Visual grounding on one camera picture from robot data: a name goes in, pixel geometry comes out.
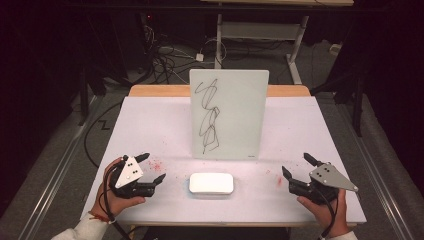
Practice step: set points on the metal floor rail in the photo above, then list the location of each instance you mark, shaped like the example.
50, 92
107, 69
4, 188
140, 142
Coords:
376, 180
56, 186

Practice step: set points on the person's left hand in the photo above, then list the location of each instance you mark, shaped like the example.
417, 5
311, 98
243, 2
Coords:
116, 204

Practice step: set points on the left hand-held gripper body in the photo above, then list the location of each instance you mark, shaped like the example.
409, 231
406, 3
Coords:
133, 190

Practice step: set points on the small white power adapter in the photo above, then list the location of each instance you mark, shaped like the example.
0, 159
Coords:
199, 57

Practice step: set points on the black metal stand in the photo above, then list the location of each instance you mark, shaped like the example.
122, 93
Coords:
358, 110
83, 100

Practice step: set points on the white table cover sheet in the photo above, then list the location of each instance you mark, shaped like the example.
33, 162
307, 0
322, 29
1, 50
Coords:
156, 133

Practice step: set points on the white whiteboard eraser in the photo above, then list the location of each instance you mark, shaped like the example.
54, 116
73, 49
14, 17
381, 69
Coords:
211, 182

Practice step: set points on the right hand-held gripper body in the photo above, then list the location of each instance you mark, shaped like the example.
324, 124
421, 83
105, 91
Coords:
328, 176

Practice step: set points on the person's right hand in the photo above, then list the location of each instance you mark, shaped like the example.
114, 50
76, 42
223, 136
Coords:
321, 216

